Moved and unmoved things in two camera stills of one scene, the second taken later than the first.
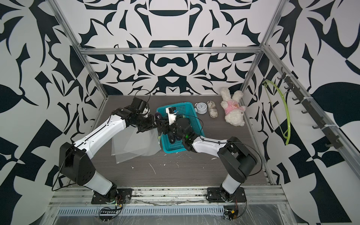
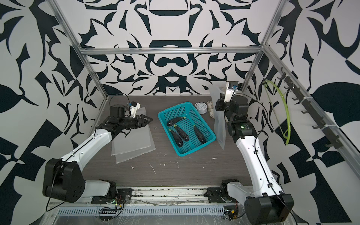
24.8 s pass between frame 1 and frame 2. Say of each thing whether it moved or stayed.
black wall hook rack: stayed
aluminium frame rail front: stayed
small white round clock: stayed
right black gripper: moved
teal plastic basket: moved
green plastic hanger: stayed
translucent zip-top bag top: moved
